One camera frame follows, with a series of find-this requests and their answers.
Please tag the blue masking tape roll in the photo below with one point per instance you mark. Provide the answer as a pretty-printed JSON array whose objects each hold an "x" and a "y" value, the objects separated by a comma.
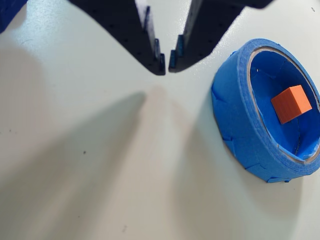
[{"x": 230, "y": 112}]

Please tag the small orange cube block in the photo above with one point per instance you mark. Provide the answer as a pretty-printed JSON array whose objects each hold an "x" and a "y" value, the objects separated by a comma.
[{"x": 290, "y": 105}]

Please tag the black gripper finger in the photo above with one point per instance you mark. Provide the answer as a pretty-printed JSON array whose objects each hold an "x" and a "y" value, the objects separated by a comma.
[
  {"x": 125, "y": 27},
  {"x": 207, "y": 27}
]

